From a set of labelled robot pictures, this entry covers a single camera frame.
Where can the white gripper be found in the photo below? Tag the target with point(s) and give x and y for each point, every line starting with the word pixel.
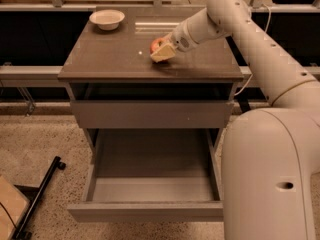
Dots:
pixel 179 39

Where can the red apple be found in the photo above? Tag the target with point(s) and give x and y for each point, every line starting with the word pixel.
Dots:
pixel 159 50

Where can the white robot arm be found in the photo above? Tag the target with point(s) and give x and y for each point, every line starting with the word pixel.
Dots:
pixel 269 155

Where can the grey drawer cabinet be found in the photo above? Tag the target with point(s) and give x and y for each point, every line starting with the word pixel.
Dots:
pixel 126 59

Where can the grey top drawer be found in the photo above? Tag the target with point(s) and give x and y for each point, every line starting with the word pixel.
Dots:
pixel 151 106

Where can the open middle drawer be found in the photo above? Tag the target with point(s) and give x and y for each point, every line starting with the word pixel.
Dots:
pixel 152 175

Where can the white bowl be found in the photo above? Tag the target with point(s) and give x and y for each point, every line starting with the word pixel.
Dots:
pixel 107 19

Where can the wooden board left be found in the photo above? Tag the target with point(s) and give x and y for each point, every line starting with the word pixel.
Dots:
pixel 13 205

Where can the black metal stand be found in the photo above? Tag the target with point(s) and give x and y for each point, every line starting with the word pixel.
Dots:
pixel 34 195

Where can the metal rail frame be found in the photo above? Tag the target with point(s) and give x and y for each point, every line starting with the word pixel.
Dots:
pixel 37 42

